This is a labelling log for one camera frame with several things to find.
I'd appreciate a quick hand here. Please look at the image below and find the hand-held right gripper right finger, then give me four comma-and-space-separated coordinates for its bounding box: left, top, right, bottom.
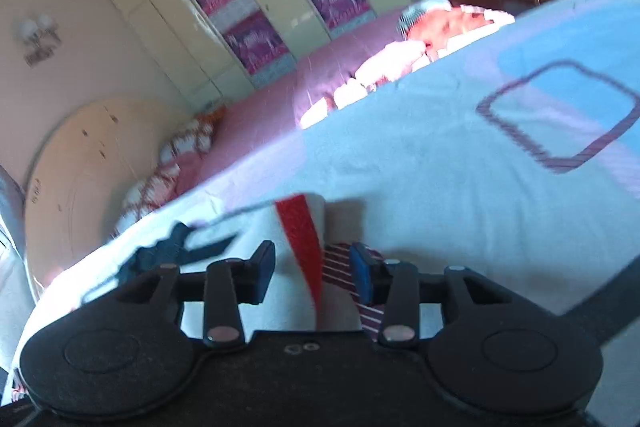
349, 242, 507, 351

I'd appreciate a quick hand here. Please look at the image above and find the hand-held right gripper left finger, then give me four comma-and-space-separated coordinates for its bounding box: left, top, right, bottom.
120, 241, 277, 350

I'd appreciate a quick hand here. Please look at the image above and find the white red navy striped shirt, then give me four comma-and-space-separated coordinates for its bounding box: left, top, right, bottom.
80, 192, 366, 340

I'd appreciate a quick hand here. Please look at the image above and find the white blue pink bed cover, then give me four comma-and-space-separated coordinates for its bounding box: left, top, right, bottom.
12, 0, 640, 388

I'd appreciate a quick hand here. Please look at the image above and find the pink bed sheet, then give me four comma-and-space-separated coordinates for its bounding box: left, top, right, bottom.
175, 7, 416, 202

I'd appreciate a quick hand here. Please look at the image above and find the round wooden headboard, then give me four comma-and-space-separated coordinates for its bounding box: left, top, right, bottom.
22, 94, 201, 268

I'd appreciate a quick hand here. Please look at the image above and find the teal white striped cloth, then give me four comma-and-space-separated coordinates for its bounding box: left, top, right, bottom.
397, 4, 427, 38

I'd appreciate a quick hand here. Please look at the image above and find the red orange blanket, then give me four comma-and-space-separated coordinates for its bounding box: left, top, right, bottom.
405, 0, 516, 58

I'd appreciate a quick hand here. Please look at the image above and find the grey curtain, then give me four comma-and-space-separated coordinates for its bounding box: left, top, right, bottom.
0, 164, 28, 258

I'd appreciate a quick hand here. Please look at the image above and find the cream wardrobe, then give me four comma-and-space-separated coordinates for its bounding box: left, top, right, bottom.
72, 0, 431, 108

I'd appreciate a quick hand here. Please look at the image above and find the wall lamp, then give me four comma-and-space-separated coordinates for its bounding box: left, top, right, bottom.
12, 14, 63, 68

